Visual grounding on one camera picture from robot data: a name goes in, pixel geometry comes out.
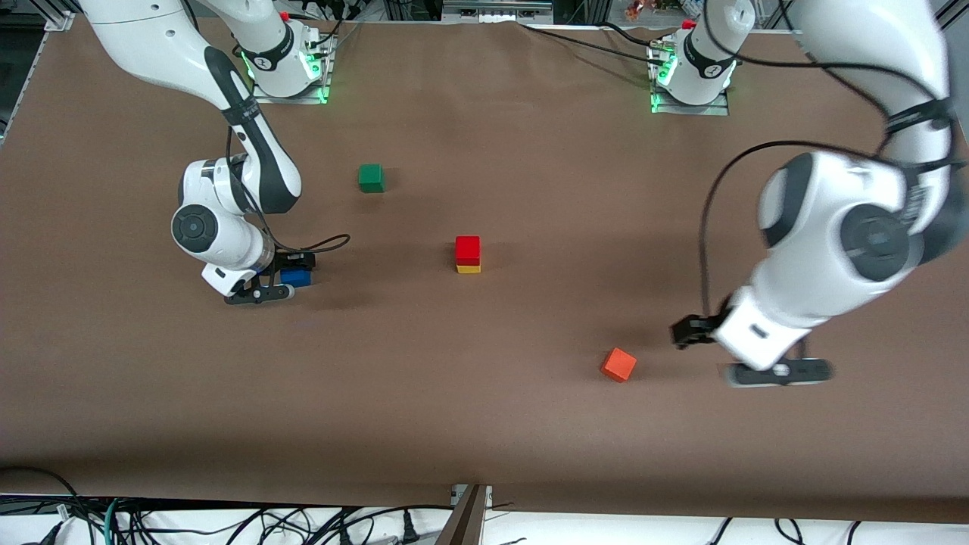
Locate orange wooden block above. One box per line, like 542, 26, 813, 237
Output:
600, 347, 637, 384

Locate colourful small toys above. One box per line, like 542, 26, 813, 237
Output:
625, 0, 682, 20

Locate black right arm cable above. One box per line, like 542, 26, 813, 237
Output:
226, 125, 351, 254

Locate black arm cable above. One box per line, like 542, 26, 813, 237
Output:
700, 0, 969, 319
226, 125, 351, 254

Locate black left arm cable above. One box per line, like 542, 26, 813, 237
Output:
700, 0, 969, 319

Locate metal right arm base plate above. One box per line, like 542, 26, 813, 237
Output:
250, 30, 338, 105

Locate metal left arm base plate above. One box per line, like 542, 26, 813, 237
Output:
650, 38, 731, 117

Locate metal post with bracket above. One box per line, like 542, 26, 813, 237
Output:
438, 484, 493, 545

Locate black looped cable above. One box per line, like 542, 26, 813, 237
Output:
0, 467, 95, 545

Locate short black table cable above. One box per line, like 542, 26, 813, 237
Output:
598, 21, 673, 48

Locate long black table cable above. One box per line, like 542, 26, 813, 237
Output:
517, 21, 661, 60

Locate silver metal rail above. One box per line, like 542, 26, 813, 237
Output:
443, 0, 553, 23

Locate aluminium frame profile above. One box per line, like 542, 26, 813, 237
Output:
42, 0, 76, 33

